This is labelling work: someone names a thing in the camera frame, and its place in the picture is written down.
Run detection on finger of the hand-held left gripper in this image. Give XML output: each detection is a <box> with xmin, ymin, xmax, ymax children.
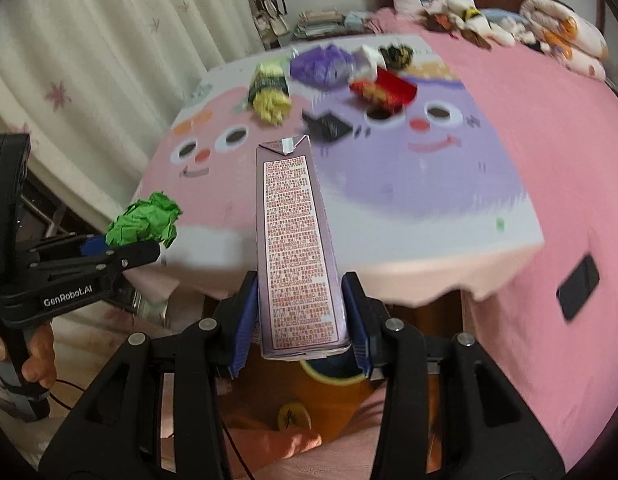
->
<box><xmin>36</xmin><ymin>240</ymin><xmax>160</xmax><ymax>286</ymax></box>
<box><xmin>19</xmin><ymin>232</ymin><xmax>110</xmax><ymax>261</ymax></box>

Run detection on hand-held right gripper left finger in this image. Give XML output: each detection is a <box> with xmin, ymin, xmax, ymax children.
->
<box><xmin>39</xmin><ymin>270</ymin><xmax>262</xmax><ymax>480</ymax></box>

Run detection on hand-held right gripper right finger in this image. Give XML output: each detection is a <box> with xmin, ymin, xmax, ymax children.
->
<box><xmin>340</xmin><ymin>271</ymin><xmax>567</xmax><ymax>480</ymax></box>

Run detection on green paper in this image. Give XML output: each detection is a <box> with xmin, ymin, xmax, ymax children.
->
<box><xmin>106</xmin><ymin>191</ymin><xmax>184</xmax><ymax>250</ymax></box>

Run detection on orange bin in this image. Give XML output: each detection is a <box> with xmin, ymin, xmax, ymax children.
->
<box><xmin>224</xmin><ymin>352</ymin><xmax>390</xmax><ymax>443</ymax></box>

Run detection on purple milk carton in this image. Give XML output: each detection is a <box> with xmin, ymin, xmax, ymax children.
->
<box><xmin>255</xmin><ymin>135</ymin><xmax>353</xmax><ymax>362</ymax></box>

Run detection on purple plastic bag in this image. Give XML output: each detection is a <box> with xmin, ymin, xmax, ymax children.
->
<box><xmin>289</xmin><ymin>44</ymin><xmax>360</xmax><ymax>88</ymax></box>

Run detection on person's left hand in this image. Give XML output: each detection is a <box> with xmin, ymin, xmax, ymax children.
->
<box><xmin>0</xmin><ymin>322</ymin><xmax>57</xmax><ymax>391</ymax></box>

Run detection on person's pink clothing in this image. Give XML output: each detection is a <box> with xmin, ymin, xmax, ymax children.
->
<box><xmin>159</xmin><ymin>390</ymin><xmax>444</xmax><ymax>480</ymax></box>

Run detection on white floral curtain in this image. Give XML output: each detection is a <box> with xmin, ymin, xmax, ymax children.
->
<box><xmin>0</xmin><ymin>0</ymin><xmax>270</xmax><ymax>226</ymax></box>

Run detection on black packet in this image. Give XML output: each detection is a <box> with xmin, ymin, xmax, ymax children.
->
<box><xmin>301</xmin><ymin>111</ymin><xmax>353</xmax><ymax>143</ymax></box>

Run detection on yellow green snack packet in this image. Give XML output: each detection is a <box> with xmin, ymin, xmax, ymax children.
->
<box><xmin>252</xmin><ymin>87</ymin><xmax>293</xmax><ymax>126</ymax></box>

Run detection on black phone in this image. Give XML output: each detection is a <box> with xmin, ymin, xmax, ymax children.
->
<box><xmin>556</xmin><ymin>254</ymin><xmax>600</xmax><ymax>322</ymax></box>

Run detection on red snack box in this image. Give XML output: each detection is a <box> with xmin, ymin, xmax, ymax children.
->
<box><xmin>350</xmin><ymin>67</ymin><xmax>418</xmax><ymax>113</ymax></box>

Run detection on pink bed sheet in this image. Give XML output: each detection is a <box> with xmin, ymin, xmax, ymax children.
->
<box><xmin>369</xmin><ymin>7</ymin><xmax>618</xmax><ymax>466</ymax></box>

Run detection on black yellow wrapper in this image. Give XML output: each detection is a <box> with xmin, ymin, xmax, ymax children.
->
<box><xmin>379</xmin><ymin>44</ymin><xmax>414</xmax><ymax>70</ymax></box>

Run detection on hanging bags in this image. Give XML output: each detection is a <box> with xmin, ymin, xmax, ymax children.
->
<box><xmin>241</xmin><ymin>0</ymin><xmax>292</xmax><ymax>51</ymax></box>

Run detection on stack of books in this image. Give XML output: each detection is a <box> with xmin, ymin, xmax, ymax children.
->
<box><xmin>294</xmin><ymin>7</ymin><xmax>347</xmax><ymax>41</ymax></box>

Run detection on light blue tissue pack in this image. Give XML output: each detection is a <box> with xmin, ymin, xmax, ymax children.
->
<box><xmin>344</xmin><ymin>10</ymin><xmax>374</xmax><ymax>33</ymax></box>

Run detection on brown feathered toy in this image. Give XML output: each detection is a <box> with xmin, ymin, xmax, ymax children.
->
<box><xmin>424</xmin><ymin>12</ymin><xmax>492</xmax><ymax>51</ymax></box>

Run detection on white blue plush toy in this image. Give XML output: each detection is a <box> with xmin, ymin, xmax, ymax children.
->
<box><xmin>481</xmin><ymin>9</ymin><xmax>540</xmax><ymax>48</ymax></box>

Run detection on folded printed quilt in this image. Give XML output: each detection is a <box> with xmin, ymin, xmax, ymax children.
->
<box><xmin>519</xmin><ymin>0</ymin><xmax>610</xmax><ymax>81</ymax></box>

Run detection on black cable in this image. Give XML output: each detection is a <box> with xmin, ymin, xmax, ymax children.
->
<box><xmin>49</xmin><ymin>379</ymin><xmax>92</xmax><ymax>411</ymax></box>

